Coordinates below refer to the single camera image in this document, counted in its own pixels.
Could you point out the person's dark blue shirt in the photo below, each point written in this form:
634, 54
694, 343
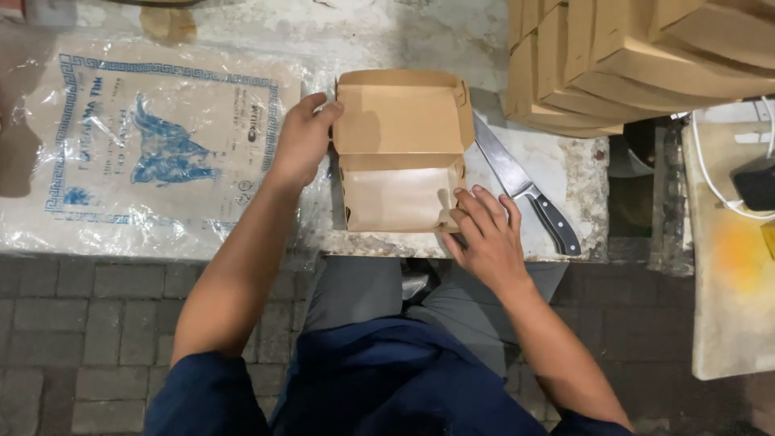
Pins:
393, 387

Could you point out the person's left hand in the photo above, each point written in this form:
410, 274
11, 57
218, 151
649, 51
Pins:
303, 148

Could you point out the stack of brown cardboard boxes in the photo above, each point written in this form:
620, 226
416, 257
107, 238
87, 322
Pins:
623, 60

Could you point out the person's right hand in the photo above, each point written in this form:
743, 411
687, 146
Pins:
493, 248

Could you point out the black power adapter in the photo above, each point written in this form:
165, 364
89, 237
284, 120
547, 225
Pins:
755, 181

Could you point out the brown cardboard food box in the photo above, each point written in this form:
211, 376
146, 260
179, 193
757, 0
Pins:
399, 121

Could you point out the person's grey trousers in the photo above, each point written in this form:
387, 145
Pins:
357, 290

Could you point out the plastic pack of brown paper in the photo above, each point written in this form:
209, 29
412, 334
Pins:
145, 145

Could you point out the beige side table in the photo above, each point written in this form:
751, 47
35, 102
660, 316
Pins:
726, 290

